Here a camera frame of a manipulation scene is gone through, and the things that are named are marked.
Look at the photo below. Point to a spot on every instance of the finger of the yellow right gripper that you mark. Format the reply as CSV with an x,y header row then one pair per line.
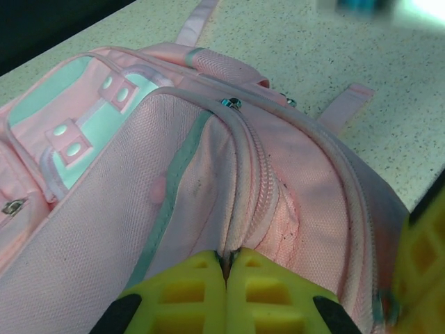
x,y
427,271

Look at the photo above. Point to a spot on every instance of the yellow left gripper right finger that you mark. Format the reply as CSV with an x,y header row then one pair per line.
x,y
240,278

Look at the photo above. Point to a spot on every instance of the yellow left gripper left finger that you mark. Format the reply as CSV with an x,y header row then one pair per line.
x,y
208,278

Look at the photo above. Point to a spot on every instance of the pink student backpack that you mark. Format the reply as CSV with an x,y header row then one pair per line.
x,y
104,208

